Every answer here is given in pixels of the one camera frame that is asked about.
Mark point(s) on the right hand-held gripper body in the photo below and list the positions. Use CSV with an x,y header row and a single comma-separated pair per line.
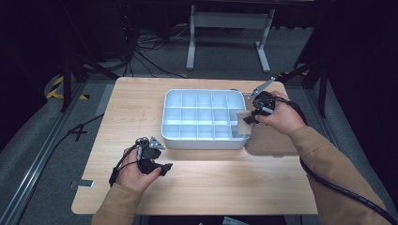
x,y
264,103

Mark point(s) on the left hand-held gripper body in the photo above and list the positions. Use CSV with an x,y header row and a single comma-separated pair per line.
x,y
148,154

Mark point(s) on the beige sock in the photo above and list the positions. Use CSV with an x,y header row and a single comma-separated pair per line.
x,y
243,128

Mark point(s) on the white compartment box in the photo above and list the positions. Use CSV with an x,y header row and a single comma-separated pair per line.
x,y
200,117

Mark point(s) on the person's right hand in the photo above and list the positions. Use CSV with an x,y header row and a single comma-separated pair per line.
x,y
284,117

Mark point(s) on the person's left hand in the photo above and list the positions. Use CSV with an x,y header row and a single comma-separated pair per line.
x,y
131,175

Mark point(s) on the brown box lid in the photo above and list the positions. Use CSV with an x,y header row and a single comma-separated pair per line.
x,y
270,142

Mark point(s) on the black tripod stand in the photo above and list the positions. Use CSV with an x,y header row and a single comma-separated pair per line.
x,y
67,81
322,84

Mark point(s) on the grey floor tape strip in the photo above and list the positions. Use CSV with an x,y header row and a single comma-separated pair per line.
x,y
104,100

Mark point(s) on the grey tape piece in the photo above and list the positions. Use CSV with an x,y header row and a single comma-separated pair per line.
x,y
83,183

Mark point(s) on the black cross tape mark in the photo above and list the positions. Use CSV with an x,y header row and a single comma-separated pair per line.
x,y
78,131

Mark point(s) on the white metal stand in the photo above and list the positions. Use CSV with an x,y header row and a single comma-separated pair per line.
x,y
230,20

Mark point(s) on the yellow black floor tape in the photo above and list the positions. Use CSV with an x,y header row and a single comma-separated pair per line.
x,y
58,82

